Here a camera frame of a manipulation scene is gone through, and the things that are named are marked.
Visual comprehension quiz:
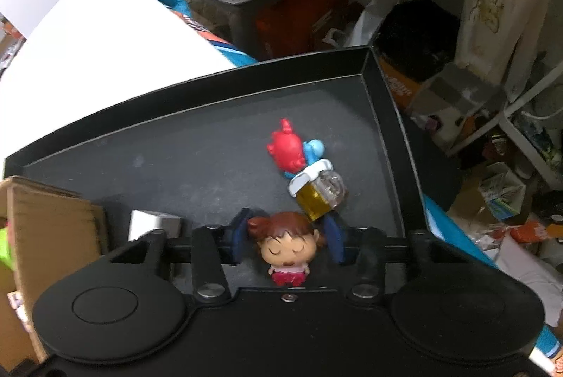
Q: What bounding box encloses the green box toy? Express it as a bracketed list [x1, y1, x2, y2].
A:
[0, 226, 15, 273]

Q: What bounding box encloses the red figurine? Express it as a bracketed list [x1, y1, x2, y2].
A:
[266, 119, 307, 176]

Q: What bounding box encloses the cardboard box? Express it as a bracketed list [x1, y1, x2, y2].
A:
[0, 176, 109, 365]

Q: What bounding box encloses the black bag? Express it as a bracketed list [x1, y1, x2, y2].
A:
[373, 0, 461, 84]

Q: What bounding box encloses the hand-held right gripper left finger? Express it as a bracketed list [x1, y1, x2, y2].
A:
[101, 207, 265, 301]

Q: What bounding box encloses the blue figurine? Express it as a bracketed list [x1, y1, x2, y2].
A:
[281, 139, 333, 181]

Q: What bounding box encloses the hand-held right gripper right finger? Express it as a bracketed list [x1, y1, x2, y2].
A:
[321, 212, 476, 301]

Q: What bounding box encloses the grey packaging carton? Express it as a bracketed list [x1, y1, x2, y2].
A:
[408, 64, 507, 128]

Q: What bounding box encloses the black shallow tray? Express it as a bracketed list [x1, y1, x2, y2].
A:
[2, 45, 430, 272]

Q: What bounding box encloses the brown-haired doll figurine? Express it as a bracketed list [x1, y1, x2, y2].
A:
[247, 212, 327, 289]

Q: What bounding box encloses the small printed carton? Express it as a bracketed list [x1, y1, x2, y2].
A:
[477, 161, 528, 222]

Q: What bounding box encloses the white tote bag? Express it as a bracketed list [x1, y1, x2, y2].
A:
[455, 0, 549, 97]

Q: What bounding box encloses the orange printed box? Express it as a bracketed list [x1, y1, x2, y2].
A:
[377, 54, 425, 112]

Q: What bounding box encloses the beer mug toy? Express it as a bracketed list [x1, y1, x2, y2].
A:
[288, 170, 348, 223]

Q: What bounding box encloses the red storage box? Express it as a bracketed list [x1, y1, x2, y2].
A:
[255, 0, 353, 53]

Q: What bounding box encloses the white cube toy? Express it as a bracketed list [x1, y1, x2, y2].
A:
[128, 209, 184, 244]

